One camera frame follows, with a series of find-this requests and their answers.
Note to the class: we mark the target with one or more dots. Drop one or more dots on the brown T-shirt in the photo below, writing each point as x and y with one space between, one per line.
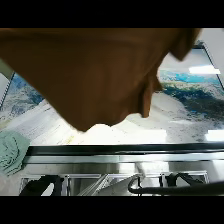
96 73

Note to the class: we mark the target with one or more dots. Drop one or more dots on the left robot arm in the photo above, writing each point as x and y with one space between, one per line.
41 187

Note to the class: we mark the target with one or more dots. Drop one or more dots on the pale green garment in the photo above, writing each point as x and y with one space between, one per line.
11 150

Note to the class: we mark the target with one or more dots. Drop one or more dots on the silver frame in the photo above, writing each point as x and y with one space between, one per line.
113 170

